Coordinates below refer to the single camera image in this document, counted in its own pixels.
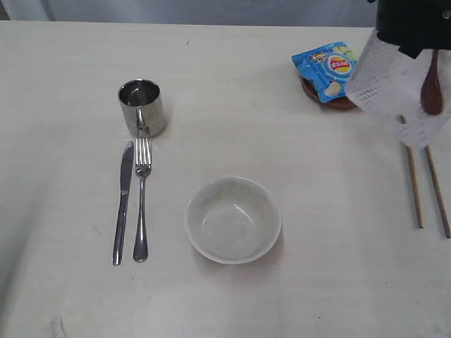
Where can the white ceramic bowl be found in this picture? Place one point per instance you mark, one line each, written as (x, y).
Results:
(232, 221)

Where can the blue chips bag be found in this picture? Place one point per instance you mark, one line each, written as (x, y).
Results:
(327, 69)

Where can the silver table knife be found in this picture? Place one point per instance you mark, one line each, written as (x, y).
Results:
(127, 163)

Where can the brown wooden spoon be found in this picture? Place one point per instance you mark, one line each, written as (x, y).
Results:
(431, 95)

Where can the silver metal fork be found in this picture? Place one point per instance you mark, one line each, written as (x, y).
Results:
(143, 169)

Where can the brown wooden plate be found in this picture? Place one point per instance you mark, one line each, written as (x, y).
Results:
(341, 103)

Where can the white perforated plastic basket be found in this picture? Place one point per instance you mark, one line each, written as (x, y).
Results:
(387, 84)

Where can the brown wooden chopstick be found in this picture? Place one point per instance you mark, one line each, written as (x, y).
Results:
(438, 195)
(415, 187)

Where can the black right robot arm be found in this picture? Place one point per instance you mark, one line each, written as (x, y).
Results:
(414, 25)

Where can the shiny steel cup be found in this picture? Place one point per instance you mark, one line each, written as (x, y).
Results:
(142, 108)

